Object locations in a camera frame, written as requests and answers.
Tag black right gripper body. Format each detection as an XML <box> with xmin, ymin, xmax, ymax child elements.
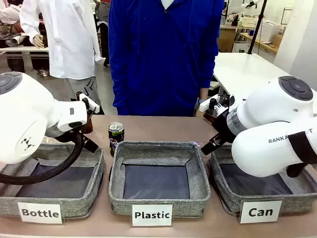
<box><xmin>213</xmin><ymin>110</ymin><xmax>239</xmax><ymax>145</ymax></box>

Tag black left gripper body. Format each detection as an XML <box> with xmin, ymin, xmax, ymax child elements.
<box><xmin>79</xmin><ymin>128</ymin><xmax>90</xmax><ymax>143</ymax></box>

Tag person right forearm blue sleeve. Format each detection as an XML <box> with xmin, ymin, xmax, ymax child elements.
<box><xmin>108</xmin><ymin>49</ymin><xmax>129</xmax><ymax>109</ymax></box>

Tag person left forearm blue sleeve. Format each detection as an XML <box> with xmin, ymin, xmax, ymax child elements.
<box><xmin>198</xmin><ymin>47</ymin><xmax>220</xmax><ymax>90</ymax></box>

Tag black soda can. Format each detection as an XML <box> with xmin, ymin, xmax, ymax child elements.
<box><xmin>107</xmin><ymin>121</ymin><xmax>125</xmax><ymax>157</ymax></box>

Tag grey fabric basket Can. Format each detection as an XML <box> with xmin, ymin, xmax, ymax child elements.
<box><xmin>208</xmin><ymin>143</ymin><xmax>317</xmax><ymax>216</ymax></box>

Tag grey fabric basket Plastic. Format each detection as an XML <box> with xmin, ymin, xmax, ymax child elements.
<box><xmin>108</xmin><ymin>140</ymin><xmax>212</xmax><ymax>219</ymax></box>

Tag white sign Can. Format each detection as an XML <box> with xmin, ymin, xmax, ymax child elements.
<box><xmin>239</xmin><ymin>200</ymin><xmax>283</xmax><ymax>224</ymax></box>

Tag grey fabric basket Bottle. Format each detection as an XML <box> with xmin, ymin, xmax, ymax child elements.
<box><xmin>0</xmin><ymin>142</ymin><xmax>106</xmax><ymax>219</ymax></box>

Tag grey printed shorts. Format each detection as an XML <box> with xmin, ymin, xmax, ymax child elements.
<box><xmin>63</xmin><ymin>76</ymin><xmax>102</xmax><ymax>110</ymax></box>

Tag large white table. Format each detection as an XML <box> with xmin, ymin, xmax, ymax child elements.
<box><xmin>212</xmin><ymin>52</ymin><xmax>295</xmax><ymax>105</ymax></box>

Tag white sign Bottle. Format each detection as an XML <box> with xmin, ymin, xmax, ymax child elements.
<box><xmin>17</xmin><ymin>201</ymin><xmax>62</xmax><ymax>225</ymax></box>

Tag white sign Plastic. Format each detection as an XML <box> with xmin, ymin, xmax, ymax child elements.
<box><xmin>131</xmin><ymin>204</ymin><xmax>173</xmax><ymax>227</ymax></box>

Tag person torso blue jacket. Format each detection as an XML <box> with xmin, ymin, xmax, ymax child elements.
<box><xmin>108</xmin><ymin>0</ymin><xmax>225</xmax><ymax>117</ymax></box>

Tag wooden workbench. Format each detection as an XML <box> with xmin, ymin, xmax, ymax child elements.
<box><xmin>239</xmin><ymin>32</ymin><xmax>279</xmax><ymax>54</ymax></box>

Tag white shirt on mannequin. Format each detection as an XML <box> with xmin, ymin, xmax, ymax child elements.
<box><xmin>19</xmin><ymin>0</ymin><xmax>106</xmax><ymax>80</ymax></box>

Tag black tripod stand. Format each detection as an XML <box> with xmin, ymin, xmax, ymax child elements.
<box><xmin>247</xmin><ymin>0</ymin><xmax>268</xmax><ymax>55</ymax></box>

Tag white background table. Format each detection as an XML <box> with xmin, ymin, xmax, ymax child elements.
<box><xmin>0</xmin><ymin>46</ymin><xmax>50</xmax><ymax>59</ymax></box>

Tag stack of white boxes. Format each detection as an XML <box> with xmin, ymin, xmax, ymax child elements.
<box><xmin>260</xmin><ymin>20</ymin><xmax>285</xmax><ymax>38</ymax></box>

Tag background person dark clothes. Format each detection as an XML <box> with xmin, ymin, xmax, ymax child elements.
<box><xmin>94</xmin><ymin>0</ymin><xmax>111</xmax><ymax>67</ymax></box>

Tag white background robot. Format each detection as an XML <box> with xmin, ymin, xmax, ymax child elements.
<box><xmin>241</xmin><ymin>0</ymin><xmax>261</xmax><ymax>9</ymax></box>

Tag pile of clothes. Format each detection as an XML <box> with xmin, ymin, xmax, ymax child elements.
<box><xmin>0</xmin><ymin>3</ymin><xmax>25</xmax><ymax>47</ymax></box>

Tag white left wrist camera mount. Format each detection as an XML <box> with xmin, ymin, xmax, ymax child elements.
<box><xmin>78</xmin><ymin>93</ymin><xmax>100</xmax><ymax>115</ymax></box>

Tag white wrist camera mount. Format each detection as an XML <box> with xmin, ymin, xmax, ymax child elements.
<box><xmin>78</xmin><ymin>93</ymin><xmax>100</xmax><ymax>115</ymax></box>
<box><xmin>199</xmin><ymin>94</ymin><xmax>236</xmax><ymax>115</ymax></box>

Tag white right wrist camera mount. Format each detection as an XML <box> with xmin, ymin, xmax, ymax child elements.
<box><xmin>199</xmin><ymin>94</ymin><xmax>236</xmax><ymax>115</ymax></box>

